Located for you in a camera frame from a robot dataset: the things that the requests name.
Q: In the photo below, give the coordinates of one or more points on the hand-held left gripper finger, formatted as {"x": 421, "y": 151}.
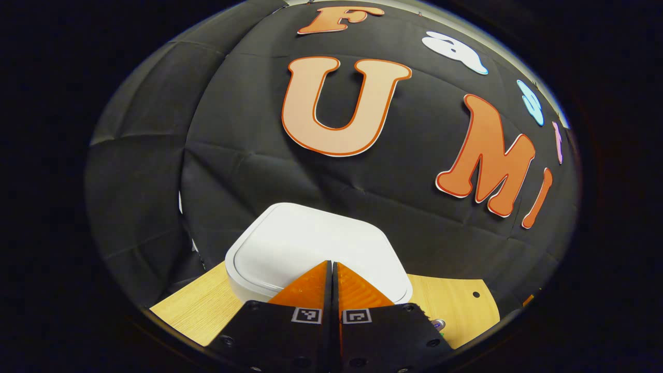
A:
{"x": 326, "y": 342}
{"x": 336, "y": 347}

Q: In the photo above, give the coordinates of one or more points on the white desktop garbage bin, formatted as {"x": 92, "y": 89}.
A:
{"x": 311, "y": 238}

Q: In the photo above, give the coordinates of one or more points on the wooden desktop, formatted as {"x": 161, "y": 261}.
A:
{"x": 197, "y": 311}

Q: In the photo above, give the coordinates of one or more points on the black backdrop cloth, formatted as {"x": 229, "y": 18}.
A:
{"x": 248, "y": 155}

